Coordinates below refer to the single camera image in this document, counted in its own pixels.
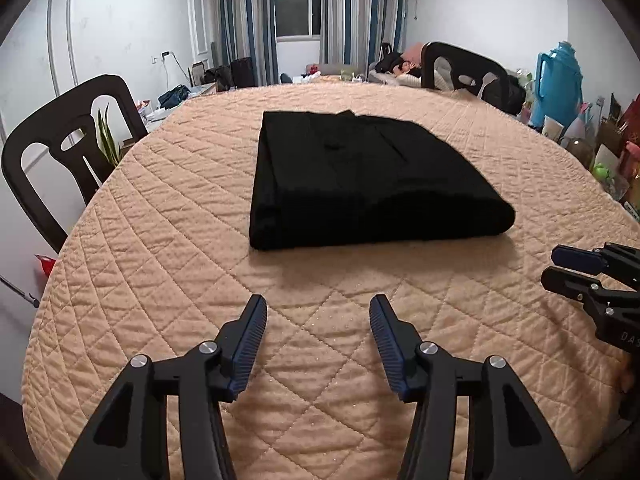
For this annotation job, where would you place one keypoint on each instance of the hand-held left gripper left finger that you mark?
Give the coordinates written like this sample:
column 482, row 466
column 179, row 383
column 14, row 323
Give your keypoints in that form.
column 250, row 345

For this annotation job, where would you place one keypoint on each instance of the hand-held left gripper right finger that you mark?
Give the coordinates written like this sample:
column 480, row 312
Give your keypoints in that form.
column 387, row 350

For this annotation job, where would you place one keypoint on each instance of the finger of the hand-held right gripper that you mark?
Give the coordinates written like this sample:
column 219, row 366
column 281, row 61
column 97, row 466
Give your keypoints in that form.
column 577, row 258
column 567, row 282

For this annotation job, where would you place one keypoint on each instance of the black pants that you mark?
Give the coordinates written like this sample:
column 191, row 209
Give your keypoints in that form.
column 375, row 180

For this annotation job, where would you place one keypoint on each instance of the pink cup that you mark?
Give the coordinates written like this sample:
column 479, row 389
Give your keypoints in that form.
column 632, row 160

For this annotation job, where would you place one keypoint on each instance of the peach quilted table cover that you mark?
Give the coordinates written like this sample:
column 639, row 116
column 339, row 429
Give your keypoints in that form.
column 175, row 240

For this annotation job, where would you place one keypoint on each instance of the white cup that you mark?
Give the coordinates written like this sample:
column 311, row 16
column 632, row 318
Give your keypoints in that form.
column 552, row 129

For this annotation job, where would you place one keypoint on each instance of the red bag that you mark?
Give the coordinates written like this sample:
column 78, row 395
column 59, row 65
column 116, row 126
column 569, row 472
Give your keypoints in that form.
column 631, row 120

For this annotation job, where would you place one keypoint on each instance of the blue thermos jug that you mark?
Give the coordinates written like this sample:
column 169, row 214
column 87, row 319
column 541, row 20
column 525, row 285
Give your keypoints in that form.
column 557, row 90

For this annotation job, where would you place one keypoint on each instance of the black backpack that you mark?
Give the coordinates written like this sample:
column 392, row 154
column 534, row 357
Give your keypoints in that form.
column 510, row 95

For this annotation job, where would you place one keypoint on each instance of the red packet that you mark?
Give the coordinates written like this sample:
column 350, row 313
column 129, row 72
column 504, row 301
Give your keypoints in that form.
column 45, row 262

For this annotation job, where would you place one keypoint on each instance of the grey metal rod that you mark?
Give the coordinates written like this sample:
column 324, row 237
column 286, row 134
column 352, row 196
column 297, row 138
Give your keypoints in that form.
column 20, row 291

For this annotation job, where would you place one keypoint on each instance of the black plastic chair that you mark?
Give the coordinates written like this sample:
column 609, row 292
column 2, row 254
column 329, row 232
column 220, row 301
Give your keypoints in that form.
column 30, row 155
column 450, row 52

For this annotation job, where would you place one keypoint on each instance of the green potted plant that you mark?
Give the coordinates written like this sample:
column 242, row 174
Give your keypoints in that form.
column 107, row 145

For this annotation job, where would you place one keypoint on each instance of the white cabinet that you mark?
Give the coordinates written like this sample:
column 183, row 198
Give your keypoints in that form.
column 200, row 90

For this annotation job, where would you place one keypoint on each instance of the dark handbag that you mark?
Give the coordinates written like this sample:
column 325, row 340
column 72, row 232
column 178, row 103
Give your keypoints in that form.
column 175, row 96

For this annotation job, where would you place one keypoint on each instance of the pink pillow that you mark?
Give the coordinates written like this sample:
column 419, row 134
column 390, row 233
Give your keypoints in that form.
column 414, row 54

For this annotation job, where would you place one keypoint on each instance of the black bag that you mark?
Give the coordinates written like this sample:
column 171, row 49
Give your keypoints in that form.
column 217, row 79

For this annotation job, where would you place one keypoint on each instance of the black clothes pile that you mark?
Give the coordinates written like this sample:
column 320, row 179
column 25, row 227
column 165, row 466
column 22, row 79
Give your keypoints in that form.
column 390, row 62

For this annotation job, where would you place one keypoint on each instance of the black suitcase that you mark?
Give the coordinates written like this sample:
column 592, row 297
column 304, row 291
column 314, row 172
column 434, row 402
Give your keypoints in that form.
column 243, row 72

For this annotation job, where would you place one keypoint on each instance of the cluttered coffee table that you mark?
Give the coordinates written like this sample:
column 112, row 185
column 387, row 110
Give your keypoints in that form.
column 310, row 79

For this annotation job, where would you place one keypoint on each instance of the striped curtain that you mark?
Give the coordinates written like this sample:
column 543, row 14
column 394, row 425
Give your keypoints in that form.
column 350, row 15
column 240, row 25

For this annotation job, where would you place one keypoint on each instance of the window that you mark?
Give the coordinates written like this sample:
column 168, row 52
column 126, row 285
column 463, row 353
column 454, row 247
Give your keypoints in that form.
column 297, row 10

